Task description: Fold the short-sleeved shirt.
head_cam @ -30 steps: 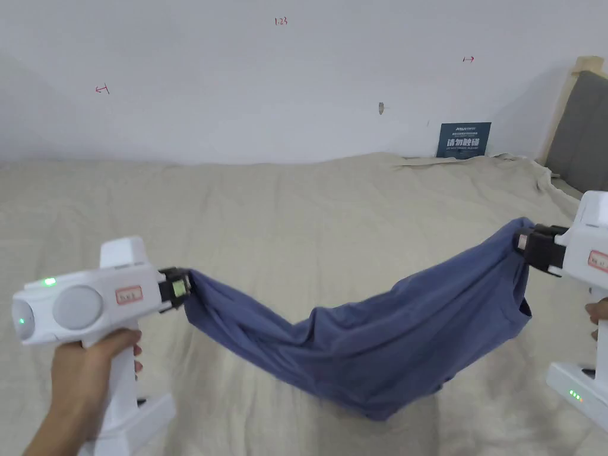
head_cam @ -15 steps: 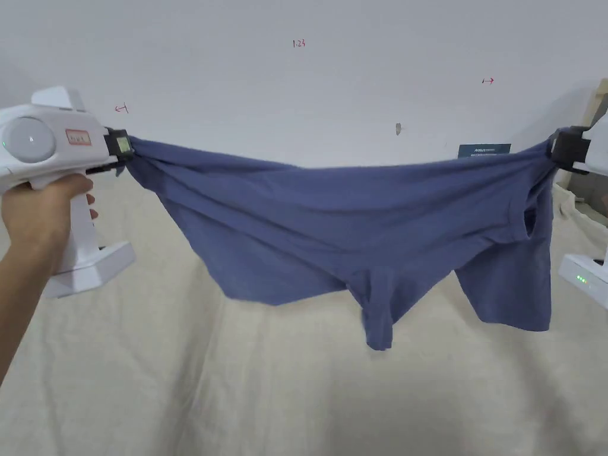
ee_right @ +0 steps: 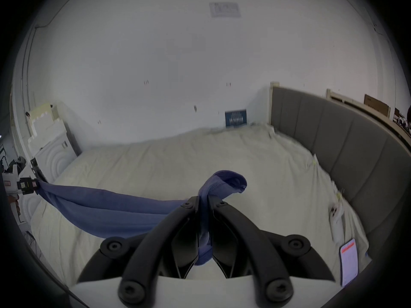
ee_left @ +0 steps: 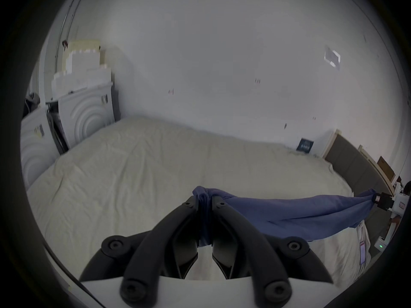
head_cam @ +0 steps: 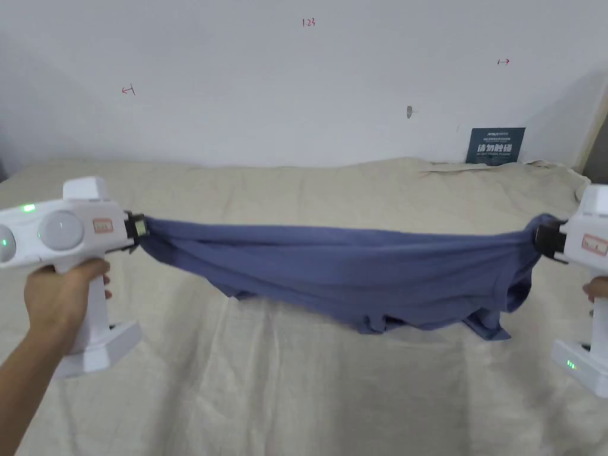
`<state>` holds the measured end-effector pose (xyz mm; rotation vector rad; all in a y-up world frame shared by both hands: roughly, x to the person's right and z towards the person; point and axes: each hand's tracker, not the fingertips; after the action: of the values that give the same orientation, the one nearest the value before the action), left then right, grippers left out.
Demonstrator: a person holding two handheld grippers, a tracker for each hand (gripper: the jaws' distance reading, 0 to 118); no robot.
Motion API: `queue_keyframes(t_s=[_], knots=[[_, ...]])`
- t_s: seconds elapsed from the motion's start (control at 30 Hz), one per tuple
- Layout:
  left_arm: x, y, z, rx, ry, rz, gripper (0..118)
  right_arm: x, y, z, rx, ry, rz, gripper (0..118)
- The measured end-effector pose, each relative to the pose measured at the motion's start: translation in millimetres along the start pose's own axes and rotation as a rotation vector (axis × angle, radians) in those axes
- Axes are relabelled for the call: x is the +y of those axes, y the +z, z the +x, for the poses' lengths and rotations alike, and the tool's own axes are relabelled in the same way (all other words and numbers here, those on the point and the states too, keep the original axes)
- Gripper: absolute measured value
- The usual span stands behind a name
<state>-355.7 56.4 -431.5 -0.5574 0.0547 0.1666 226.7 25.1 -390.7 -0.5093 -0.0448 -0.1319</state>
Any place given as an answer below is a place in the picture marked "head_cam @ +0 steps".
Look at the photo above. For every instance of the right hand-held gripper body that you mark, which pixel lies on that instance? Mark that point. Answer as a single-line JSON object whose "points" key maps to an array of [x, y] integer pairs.
{"points": [[591, 237]]}

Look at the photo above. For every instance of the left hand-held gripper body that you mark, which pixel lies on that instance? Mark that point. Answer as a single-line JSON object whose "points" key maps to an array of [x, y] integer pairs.
{"points": [[57, 232]]}

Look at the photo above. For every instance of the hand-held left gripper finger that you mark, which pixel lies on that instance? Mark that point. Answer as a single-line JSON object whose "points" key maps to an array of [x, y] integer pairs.
{"points": [[142, 227]]}

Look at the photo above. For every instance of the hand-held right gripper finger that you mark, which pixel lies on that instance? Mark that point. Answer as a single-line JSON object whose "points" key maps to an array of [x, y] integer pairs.
{"points": [[541, 236]]}

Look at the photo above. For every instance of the dark blue shirt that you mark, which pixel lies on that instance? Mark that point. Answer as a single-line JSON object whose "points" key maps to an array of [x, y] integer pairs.
{"points": [[342, 275]]}

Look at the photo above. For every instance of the person's left forearm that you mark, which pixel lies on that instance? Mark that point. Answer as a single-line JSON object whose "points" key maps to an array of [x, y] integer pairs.
{"points": [[23, 394]]}

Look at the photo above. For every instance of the person's right hand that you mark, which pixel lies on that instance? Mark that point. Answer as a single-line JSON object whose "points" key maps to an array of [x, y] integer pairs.
{"points": [[597, 290]]}

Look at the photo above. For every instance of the person's left hand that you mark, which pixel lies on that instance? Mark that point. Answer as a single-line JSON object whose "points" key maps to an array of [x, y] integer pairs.
{"points": [[61, 304]]}

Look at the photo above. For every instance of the dark printed sign card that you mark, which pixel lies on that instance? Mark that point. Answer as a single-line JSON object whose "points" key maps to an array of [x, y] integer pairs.
{"points": [[495, 146]]}

